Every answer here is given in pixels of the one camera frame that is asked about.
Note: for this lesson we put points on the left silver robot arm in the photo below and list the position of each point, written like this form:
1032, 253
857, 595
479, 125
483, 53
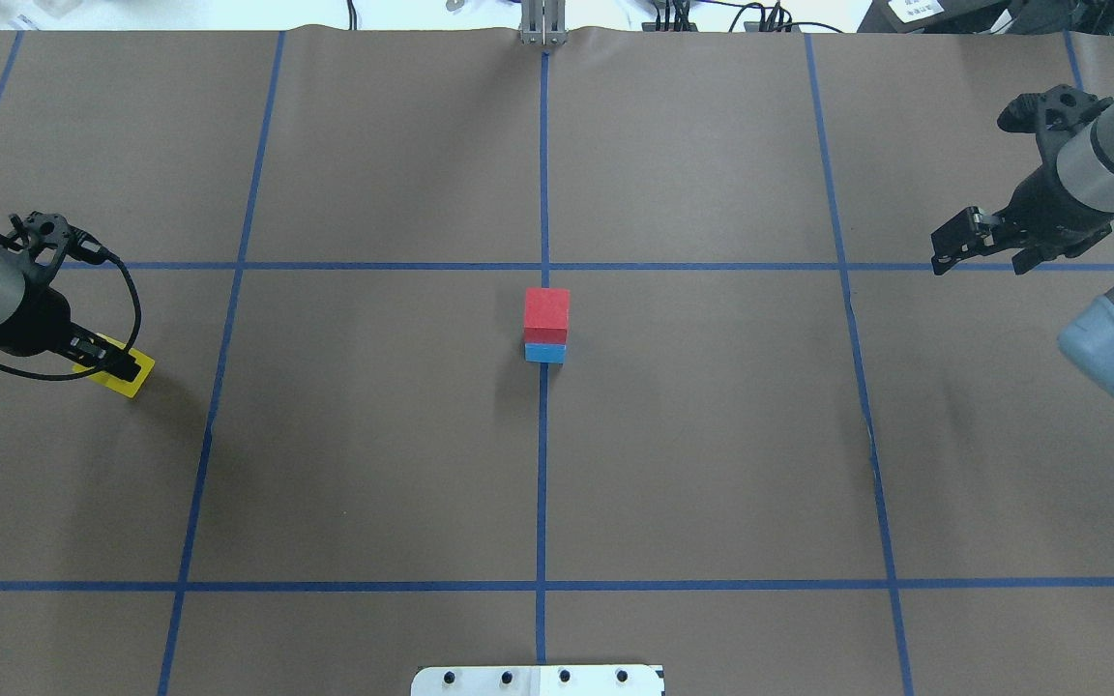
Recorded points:
12, 289

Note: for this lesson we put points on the blue foam cube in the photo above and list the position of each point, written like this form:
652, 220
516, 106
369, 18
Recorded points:
545, 353

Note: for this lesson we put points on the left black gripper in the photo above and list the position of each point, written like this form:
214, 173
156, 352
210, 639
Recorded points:
38, 327

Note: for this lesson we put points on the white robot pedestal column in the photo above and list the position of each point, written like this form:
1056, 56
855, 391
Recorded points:
572, 679

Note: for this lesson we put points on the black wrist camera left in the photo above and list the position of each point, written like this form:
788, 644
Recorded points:
38, 245

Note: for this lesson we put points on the aluminium frame post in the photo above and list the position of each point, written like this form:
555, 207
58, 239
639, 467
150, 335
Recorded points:
543, 22

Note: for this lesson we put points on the yellow foam cube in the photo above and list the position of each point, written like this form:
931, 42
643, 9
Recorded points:
127, 377

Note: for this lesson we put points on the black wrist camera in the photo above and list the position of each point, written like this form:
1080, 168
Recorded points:
38, 245
1053, 117

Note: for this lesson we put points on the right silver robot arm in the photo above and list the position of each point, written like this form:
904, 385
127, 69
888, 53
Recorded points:
1085, 166

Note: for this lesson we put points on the red foam cube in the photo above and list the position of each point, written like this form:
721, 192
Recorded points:
546, 316

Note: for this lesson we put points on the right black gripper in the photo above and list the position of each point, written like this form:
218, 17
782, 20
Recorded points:
1047, 205

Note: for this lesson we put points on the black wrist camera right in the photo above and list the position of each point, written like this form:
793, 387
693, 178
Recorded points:
1053, 117

